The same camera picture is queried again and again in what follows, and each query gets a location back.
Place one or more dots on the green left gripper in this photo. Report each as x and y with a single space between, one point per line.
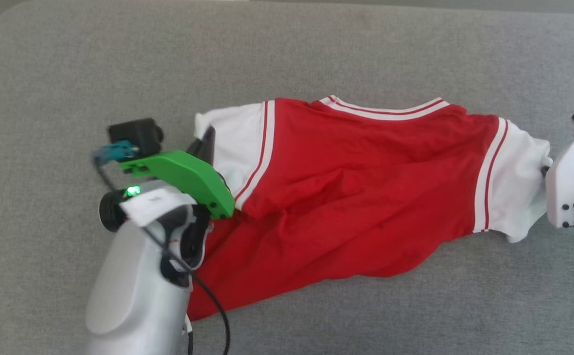
188 175

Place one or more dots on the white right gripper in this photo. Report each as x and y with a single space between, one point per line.
565 187

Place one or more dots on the red and white jersey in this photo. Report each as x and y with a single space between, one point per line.
356 187

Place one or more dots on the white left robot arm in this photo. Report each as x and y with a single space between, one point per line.
129 286

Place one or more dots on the white paper label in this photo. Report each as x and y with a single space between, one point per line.
154 202

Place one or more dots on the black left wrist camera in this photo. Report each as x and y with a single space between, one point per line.
136 134

